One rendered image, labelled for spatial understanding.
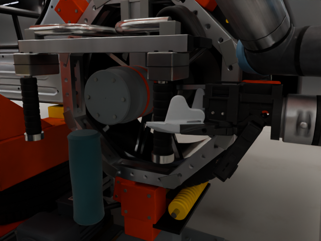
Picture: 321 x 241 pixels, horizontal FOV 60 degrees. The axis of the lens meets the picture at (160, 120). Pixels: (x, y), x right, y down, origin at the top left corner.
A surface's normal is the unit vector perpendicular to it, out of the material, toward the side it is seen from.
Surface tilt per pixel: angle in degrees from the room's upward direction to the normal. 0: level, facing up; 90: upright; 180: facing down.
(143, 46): 90
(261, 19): 124
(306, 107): 50
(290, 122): 87
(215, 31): 90
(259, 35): 137
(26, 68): 90
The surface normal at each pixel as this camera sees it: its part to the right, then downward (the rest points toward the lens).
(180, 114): 0.14, 0.22
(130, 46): -0.42, 0.20
